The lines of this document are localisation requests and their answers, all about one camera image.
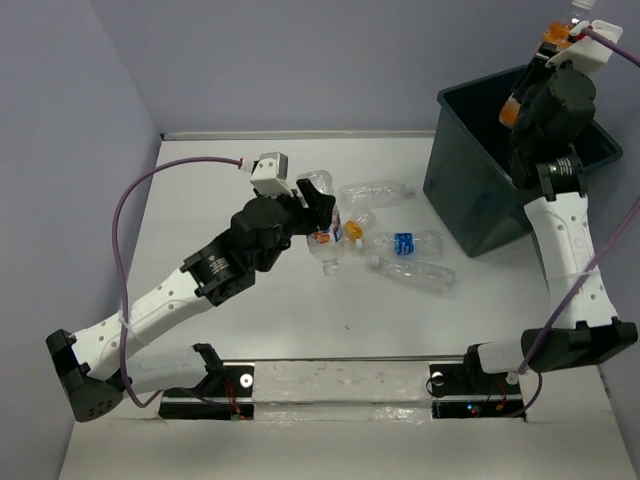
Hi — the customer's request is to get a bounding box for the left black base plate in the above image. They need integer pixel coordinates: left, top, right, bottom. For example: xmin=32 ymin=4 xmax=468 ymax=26
xmin=158 ymin=362 xmax=255 ymax=421

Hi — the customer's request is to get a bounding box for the orange juice bottle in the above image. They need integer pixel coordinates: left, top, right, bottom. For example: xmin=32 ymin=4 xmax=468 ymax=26
xmin=499 ymin=0 xmax=595 ymax=128

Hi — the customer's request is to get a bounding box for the bottle white blue orange label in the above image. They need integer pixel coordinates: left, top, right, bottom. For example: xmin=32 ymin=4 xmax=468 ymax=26
xmin=297 ymin=170 xmax=345 ymax=276

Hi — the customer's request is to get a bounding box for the small bottle orange band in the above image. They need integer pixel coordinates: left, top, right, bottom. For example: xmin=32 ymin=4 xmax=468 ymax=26
xmin=343 ymin=208 xmax=378 ymax=250

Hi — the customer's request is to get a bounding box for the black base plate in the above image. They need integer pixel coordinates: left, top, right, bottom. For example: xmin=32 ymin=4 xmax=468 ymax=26
xmin=425 ymin=363 xmax=525 ymax=420
xmin=158 ymin=362 xmax=255 ymax=421

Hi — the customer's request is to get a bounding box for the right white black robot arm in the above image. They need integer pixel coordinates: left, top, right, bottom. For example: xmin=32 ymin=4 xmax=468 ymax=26
xmin=460 ymin=29 xmax=638 ymax=392

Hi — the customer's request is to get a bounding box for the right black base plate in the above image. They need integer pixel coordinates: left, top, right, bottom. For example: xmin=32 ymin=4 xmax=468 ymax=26
xmin=425 ymin=363 xmax=525 ymax=420

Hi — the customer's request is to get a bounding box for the clear bottle white blue cap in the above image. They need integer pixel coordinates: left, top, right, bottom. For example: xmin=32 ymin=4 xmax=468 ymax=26
xmin=369 ymin=255 xmax=456 ymax=295

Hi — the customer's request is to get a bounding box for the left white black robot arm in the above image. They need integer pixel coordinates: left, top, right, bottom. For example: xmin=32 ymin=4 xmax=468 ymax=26
xmin=46 ymin=179 xmax=336 ymax=422

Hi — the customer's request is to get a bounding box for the dark green plastic bin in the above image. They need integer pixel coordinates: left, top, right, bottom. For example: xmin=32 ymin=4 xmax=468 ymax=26
xmin=422 ymin=64 xmax=624 ymax=258

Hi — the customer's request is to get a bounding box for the clear crushed bottle near bin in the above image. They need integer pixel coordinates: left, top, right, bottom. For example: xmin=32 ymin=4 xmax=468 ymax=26
xmin=339 ymin=180 xmax=415 ymax=208

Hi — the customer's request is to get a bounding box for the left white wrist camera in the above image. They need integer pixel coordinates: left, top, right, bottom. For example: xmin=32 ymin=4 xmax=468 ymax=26
xmin=250 ymin=152 xmax=293 ymax=198

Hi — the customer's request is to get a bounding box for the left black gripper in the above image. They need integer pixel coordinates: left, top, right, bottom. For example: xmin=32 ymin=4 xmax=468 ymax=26
xmin=254 ymin=181 xmax=335 ymax=274

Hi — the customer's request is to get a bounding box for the clear bottle blue label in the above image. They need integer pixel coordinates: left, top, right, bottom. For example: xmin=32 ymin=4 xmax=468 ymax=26
xmin=355 ymin=230 xmax=444 ymax=258

